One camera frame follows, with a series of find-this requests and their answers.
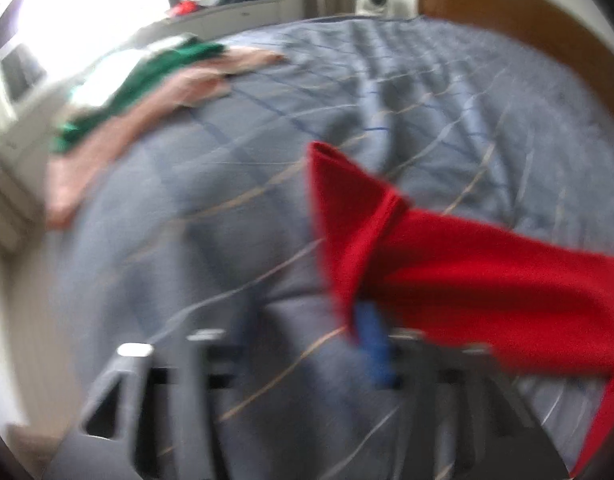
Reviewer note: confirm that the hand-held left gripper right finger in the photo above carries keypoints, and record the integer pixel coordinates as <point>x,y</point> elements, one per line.
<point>375,347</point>

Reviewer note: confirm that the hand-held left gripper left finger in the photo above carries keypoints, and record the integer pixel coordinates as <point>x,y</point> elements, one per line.
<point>197,380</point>

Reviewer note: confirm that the red cloth garment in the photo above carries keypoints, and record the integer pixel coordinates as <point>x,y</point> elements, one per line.
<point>462,270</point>

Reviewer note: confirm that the grey checked bed blanket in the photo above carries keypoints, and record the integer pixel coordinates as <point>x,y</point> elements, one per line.
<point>247,170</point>

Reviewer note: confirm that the pink garment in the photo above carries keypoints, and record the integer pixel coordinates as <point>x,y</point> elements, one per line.
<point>112,135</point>

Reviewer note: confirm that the green garment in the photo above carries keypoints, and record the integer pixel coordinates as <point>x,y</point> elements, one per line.
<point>152,75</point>

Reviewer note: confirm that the white garment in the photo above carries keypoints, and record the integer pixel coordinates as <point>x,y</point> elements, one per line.
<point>112,72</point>

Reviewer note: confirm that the white round appliance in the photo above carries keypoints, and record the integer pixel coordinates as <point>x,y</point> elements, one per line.
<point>373,1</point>

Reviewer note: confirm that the white window ledge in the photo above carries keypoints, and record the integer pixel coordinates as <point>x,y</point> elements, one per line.
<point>227,17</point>

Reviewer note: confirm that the wooden headboard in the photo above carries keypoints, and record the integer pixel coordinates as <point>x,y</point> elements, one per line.
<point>512,10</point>

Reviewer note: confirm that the small red item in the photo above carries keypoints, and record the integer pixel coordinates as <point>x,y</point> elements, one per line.
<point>183,8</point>

